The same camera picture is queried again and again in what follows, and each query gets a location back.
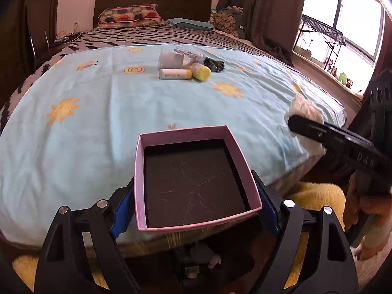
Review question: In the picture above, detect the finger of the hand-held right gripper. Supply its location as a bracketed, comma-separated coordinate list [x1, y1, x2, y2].
[288, 115, 376, 151]

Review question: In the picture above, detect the light blue printed sheet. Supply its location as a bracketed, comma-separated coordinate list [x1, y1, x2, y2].
[0, 43, 346, 247]

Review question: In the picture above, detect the person's right hand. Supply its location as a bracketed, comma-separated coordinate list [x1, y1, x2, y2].
[342, 171, 392, 261]

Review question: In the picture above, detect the brown patterned cushion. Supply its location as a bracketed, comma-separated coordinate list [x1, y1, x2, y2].
[211, 5, 245, 37]

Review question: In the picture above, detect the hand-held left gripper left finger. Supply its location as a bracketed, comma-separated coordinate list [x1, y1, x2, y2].
[34, 185, 141, 294]

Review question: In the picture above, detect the tangle of charging cables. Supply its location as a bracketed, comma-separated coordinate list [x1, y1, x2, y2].
[54, 31, 82, 43]

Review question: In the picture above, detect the yellow cap bottle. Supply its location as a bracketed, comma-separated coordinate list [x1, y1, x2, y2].
[183, 61, 212, 83]

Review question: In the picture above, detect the dark wooden wardrobe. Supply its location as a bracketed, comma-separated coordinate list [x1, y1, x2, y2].
[0, 0, 63, 105]

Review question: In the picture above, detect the brown curtain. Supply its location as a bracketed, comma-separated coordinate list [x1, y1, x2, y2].
[216, 0, 308, 66]

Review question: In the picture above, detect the plaid pillow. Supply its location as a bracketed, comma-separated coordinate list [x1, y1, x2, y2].
[97, 4, 166, 29]

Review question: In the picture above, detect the grey black striped blanket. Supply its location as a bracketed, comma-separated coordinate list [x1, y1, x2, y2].
[0, 26, 294, 129]

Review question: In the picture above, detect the black metal rack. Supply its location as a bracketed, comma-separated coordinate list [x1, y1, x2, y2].
[294, 15, 346, 65]

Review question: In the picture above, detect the light blue pillow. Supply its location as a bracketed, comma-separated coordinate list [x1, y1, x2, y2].
[165, 18, 215, 32]

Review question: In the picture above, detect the dark chair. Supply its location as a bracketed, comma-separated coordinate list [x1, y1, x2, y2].
[27, 9, 74, 68]

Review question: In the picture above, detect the black cloth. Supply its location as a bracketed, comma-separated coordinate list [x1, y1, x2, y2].
[203, 58, 225, 72]

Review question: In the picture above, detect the white tube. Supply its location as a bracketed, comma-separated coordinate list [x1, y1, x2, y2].
[159, 68, 193, 80]

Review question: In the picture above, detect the pink box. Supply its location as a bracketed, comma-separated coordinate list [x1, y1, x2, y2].
[135, 124, 263, 236]

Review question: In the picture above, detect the window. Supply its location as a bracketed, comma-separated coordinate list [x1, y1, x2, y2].
[292, 0, 385, 68]

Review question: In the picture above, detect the yellow fluffy rug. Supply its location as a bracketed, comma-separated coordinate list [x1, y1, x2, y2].
[12, 181, 356, 291]

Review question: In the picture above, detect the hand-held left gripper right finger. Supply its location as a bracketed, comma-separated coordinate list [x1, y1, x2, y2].
[251, 171, 359, 294]

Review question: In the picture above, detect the white fluffy toy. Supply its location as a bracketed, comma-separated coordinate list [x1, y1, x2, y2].
[284, 93, 327, 155]

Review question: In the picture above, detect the dark wooden headboard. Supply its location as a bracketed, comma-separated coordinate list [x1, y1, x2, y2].
[93, 0, 212, 29]

